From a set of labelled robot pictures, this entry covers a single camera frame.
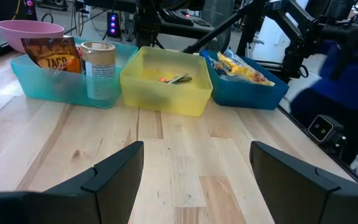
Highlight person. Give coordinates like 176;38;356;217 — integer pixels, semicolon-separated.
288;39;358;164

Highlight grey silver noodle packet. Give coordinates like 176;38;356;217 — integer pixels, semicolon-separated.
224;47;246;63

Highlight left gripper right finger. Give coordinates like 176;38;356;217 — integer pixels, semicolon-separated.
249;141;358;224

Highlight computer tower purple lights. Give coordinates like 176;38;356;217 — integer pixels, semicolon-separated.
22;0;38;21
106;11;122;39

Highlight blue ramen packet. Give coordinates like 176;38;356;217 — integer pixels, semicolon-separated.
206;57;231;81

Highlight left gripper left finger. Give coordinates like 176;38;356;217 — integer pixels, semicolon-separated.
0;141;145;224

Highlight brown orange seasoning packet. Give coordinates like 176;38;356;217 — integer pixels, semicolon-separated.
20;36;84;75

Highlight pink bowl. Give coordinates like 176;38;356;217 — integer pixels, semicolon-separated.
0;19;65;54

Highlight yellow noodle packet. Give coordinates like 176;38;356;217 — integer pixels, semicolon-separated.
216;51;276;87

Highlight yellow translucent bin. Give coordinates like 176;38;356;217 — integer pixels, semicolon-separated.
119;45;214;118

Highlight silver metal spoon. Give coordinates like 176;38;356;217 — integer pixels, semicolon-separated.
165;73;190;85

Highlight furikake jar gold lid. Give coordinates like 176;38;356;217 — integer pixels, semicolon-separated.
80;40;117;101

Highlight light teal translucent bin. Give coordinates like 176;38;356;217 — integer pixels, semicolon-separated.
9;37;139;110

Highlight dark teal bin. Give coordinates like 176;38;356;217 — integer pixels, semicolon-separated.
199;49;290;111

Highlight small black cube camera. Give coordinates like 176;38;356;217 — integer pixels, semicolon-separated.
307;114;345;147

